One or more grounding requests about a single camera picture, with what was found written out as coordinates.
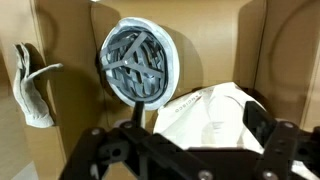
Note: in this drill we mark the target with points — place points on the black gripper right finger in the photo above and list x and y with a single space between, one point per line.
278 140

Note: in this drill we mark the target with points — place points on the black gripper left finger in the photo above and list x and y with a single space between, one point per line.
97 149

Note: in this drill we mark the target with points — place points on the white glove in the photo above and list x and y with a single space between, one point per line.
34 108

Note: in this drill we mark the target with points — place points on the white grey bicycle helmet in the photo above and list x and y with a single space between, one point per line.
140 62

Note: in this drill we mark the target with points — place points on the cream canvas tote bag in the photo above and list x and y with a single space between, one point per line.
208 118

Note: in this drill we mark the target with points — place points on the brown leather armchair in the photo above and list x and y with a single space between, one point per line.
270 48

